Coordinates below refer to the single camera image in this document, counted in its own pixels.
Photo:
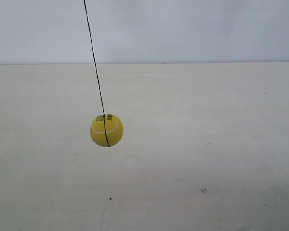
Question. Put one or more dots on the yellow tennis ball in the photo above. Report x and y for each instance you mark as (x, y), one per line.
(106, 130)

